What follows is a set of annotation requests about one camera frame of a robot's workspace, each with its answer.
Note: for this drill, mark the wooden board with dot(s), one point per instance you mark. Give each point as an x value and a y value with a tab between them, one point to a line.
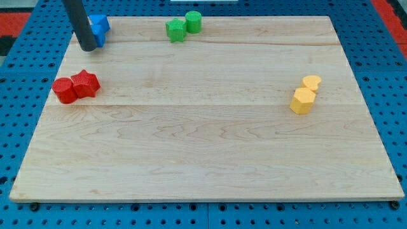
208	120

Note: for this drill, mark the yellow heart block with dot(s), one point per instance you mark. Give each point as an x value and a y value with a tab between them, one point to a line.
311	82

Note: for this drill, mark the green star block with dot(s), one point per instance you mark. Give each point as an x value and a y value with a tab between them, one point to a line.
176	30

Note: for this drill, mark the green cylinder block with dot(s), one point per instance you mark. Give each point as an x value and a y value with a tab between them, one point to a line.
193	22

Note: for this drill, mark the yellow hexagon block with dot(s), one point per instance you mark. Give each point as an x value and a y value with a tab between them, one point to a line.
302	101

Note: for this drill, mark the red star block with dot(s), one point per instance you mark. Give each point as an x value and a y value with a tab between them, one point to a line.
85	84

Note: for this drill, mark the blue cube block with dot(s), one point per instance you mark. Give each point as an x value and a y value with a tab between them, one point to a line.
99	35

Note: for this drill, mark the blue triangle block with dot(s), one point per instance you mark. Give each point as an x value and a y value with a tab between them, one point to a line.
101	20

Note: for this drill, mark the red cylinder block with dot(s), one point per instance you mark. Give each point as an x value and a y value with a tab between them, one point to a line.
64	90

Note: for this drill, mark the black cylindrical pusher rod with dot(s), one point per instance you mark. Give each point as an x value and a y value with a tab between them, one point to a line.
80	24

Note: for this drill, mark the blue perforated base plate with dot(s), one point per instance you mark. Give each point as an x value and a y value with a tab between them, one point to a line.
31	65

